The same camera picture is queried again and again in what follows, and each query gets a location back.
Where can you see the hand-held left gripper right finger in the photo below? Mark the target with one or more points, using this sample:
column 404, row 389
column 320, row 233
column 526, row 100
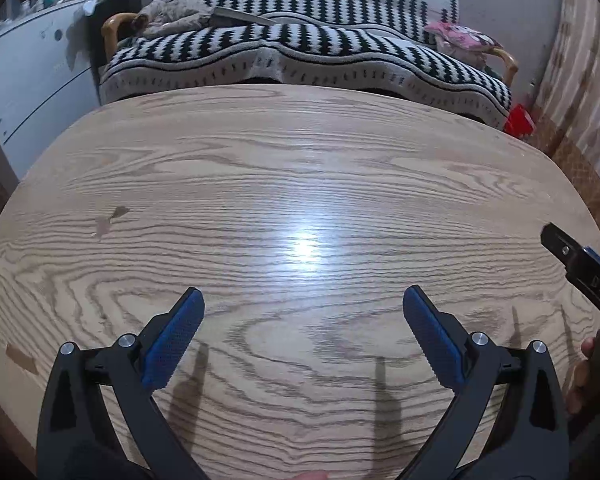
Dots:
column 435, row 340

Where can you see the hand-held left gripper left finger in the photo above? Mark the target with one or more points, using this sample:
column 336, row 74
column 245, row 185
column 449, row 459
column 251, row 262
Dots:
column 172, row 340

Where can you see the brown crumpled cloth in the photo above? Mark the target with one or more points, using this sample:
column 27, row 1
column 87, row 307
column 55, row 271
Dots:
column 175, row 17

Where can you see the pink cloth on armrest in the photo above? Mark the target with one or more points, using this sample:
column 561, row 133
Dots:
column 460, row 37

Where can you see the person's right hand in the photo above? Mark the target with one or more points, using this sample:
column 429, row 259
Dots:
column 577, row 385

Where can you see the grey flat box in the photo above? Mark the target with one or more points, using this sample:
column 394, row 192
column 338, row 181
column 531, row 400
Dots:
column 240, row 17

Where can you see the white cabinet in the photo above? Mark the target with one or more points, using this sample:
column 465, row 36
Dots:
column 35, row 80

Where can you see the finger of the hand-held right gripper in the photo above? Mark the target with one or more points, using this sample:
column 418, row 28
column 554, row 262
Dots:
column 590, row 275

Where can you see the wooden armrest sofa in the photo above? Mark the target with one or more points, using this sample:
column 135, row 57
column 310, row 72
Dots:
column 111, row 25

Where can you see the red plastic container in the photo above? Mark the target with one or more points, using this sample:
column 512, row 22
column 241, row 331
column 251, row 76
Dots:
column 519, row 121

